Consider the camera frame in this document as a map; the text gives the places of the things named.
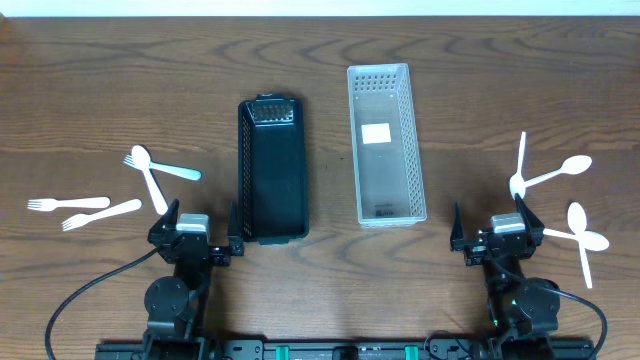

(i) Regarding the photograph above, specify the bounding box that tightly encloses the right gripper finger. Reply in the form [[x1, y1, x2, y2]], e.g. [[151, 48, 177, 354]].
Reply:
[[514, 194, 544, 235], [450, 202, 466, 251]]

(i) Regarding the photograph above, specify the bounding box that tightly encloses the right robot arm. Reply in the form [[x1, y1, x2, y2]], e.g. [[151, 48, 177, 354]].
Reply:
[[450, 196, 560, 360]]

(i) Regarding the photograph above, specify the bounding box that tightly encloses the white spoon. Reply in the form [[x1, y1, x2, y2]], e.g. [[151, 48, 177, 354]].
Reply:
[[509, 132, 527, 198], [131, 145, 168, 215]]

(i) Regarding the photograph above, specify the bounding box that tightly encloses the white fork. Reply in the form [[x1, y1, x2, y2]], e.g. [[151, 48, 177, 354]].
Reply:
[[27, 196, 111, 212], [62, 199, 143, 231]]

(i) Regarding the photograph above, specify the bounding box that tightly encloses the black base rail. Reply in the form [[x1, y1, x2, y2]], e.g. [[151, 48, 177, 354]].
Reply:
[[94, 337, 594, 360]]

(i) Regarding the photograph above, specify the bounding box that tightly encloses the white spoon vertical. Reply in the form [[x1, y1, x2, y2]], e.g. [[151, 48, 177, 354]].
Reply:
[[567, 202, 593, 289]]

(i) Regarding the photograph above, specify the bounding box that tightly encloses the white spoon angled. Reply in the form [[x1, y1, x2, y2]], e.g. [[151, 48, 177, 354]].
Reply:
[[525, 155, 593, 187]]

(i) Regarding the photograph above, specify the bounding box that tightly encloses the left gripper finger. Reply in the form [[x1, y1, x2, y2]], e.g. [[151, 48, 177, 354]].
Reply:
[[227, 202, 244, 256], [158, 199, 179, 231]]

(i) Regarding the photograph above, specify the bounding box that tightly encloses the clear perforated plastic basket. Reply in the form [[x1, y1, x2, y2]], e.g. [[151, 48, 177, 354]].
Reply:
[[347, 63, 427, 227]]

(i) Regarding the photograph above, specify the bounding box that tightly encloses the white spoon horizontal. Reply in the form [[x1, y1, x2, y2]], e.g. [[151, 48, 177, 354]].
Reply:
[[543, 228, 610, 252]]

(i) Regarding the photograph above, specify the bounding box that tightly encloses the mint green plastic fork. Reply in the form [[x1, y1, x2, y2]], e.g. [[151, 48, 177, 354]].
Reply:
[[149, 161, 202, 181]]

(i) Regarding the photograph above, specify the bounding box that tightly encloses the white label sticker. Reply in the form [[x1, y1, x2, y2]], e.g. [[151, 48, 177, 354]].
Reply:
[[361, 123, 391, 145]]

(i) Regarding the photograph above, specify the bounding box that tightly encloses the black perforated plastic basket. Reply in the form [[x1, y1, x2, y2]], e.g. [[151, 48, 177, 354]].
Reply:
[[237, 94, 310, 245]]

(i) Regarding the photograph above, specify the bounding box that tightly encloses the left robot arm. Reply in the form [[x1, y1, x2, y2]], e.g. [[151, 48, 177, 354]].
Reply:
[[141, 200, 244, 360]]

